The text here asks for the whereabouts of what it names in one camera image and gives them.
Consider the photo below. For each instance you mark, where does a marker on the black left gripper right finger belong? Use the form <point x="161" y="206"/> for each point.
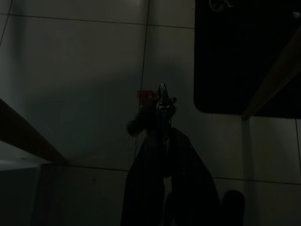
<point x="192" y="183"/>

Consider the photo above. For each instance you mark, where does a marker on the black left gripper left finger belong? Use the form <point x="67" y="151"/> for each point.
<point x="145" y="188"/>

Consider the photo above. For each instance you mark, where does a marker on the black robot foot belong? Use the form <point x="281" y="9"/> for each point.
<point x="232" y="208"/>

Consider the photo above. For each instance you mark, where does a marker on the black round-cornered floor mat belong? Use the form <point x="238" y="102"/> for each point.
<point x="247" y="58"/>

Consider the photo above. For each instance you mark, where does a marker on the key bunch with red tag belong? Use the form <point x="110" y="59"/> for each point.
<point x="163" y="99"/>

